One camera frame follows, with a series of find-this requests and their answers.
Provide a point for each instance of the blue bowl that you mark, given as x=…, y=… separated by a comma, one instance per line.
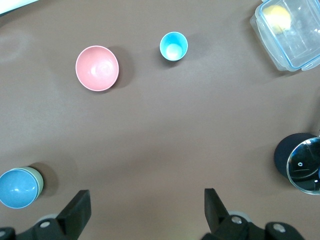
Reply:
x=17, y=188

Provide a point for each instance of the pink bowl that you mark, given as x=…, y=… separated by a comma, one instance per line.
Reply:
x=97, y=68

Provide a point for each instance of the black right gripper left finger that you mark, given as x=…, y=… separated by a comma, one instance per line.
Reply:
x=72, y=217

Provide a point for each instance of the light blue cup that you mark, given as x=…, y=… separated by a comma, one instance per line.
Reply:
x=173, y=47

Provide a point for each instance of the pale green bowl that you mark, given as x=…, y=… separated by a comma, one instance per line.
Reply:
x=40, y=182

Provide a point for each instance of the yellow lemon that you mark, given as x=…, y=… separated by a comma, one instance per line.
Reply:
x=276, y=17

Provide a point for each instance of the glass lid with blue knob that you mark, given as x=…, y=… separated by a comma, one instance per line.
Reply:
x=305, y=162

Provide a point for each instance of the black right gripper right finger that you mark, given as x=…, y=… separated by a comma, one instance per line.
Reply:
x=217, y=215

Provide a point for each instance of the clear plastic lidded container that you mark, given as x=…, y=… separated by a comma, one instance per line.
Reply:
x=300, y=50

